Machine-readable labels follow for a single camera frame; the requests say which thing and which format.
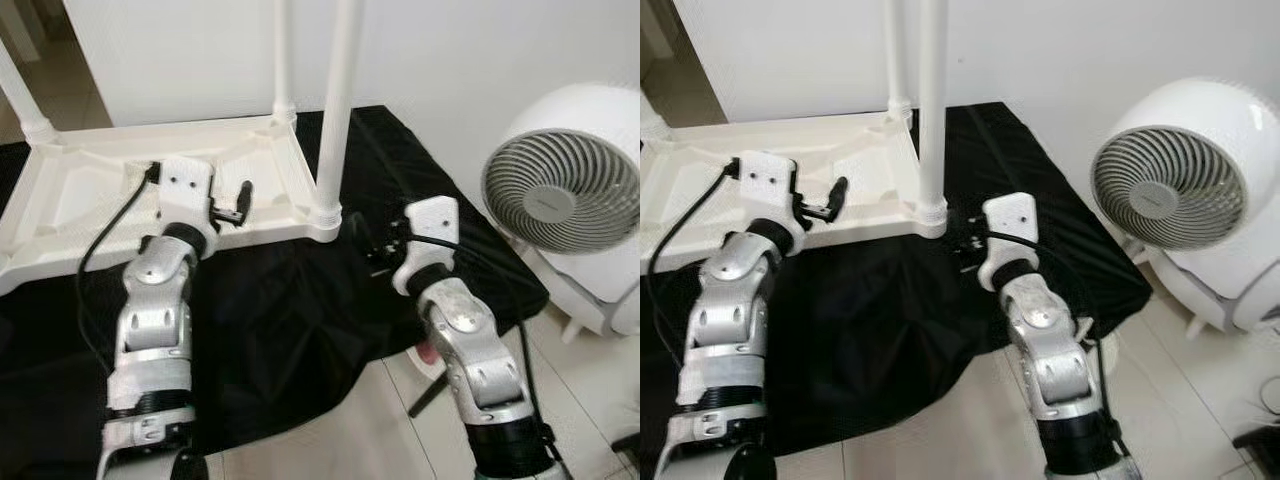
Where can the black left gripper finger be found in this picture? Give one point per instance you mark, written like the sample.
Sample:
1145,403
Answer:
244,200
839,197

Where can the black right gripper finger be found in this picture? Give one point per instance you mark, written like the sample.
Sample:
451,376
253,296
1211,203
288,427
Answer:
358,238
955,240

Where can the white plastic tabletop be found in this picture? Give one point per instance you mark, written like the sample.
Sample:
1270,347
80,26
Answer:
90,190
700,170

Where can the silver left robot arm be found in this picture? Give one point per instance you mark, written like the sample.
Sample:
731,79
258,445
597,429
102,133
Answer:
155,320
735,320

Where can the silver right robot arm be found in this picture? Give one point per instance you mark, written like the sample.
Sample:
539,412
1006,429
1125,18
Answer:
470,350
1045,340

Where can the black tablecloth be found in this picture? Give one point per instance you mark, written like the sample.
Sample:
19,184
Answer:
300,330
900,330

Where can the black metal table leg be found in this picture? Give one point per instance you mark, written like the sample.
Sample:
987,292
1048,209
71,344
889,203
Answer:
428,395

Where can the white domed litter box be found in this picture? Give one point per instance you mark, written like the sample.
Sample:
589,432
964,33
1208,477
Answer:
600,300
1230,290

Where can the black storage crate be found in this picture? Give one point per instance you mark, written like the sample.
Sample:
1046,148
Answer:
625,438
1260,437

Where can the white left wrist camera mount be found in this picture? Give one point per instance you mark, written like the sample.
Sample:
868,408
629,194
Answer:
185,185
770,178

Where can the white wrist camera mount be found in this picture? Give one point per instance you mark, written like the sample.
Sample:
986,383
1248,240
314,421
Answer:
430,225
770,178
185,185
1012,220

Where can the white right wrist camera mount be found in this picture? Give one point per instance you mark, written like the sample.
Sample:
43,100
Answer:
430,225
1012,220

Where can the white pedestal fan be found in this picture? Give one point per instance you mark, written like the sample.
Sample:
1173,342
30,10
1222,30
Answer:
1170,190
560,190

